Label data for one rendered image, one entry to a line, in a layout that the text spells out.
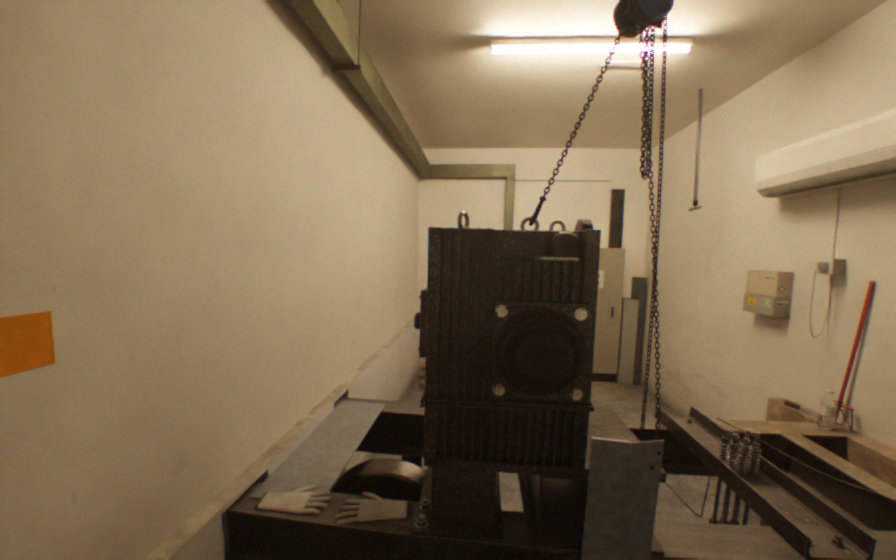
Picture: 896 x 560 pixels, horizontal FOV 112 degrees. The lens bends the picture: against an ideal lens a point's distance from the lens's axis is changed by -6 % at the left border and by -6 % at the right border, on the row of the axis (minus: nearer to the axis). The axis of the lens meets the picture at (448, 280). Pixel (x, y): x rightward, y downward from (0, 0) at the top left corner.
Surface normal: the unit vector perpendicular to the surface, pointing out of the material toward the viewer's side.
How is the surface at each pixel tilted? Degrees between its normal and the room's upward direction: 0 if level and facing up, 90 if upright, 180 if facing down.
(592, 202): 90
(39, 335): 90
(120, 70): 90
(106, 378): 90
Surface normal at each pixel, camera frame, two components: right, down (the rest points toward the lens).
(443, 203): -0.11, 0.07
